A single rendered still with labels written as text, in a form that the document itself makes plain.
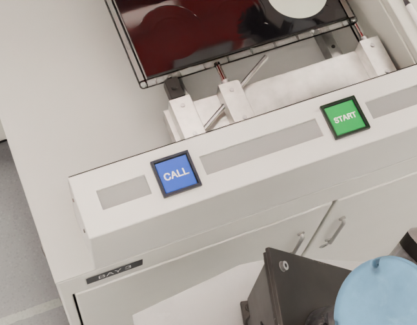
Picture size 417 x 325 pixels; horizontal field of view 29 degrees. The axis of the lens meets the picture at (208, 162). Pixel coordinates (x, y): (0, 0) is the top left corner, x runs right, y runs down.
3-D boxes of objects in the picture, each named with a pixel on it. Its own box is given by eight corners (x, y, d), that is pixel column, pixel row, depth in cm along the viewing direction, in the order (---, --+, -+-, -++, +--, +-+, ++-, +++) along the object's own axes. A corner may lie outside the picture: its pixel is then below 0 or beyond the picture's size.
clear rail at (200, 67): (137, 84, 124) (137, 80, 123) (354, 18, 133) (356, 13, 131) (141, 91, 124) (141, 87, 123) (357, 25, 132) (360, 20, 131)
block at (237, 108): (215, 93, 126) (217, 84, 123) (236, 87, 127) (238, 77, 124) (235, 137, 123) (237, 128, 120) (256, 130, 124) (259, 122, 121)
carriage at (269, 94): (162, 118, 127) (162, 110, 124) (368, 53, 135) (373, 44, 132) (181, 163, 124) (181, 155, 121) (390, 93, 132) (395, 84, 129)
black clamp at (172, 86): (162, 86, 125) (163, 78, 123) (176, 82, 126) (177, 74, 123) (171, 106, 124) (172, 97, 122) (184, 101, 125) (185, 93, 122)
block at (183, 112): (168, 109, 124) (168, 99, 121) (188, 102, 125) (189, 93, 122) (186, 153, 121) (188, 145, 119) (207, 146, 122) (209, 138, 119)
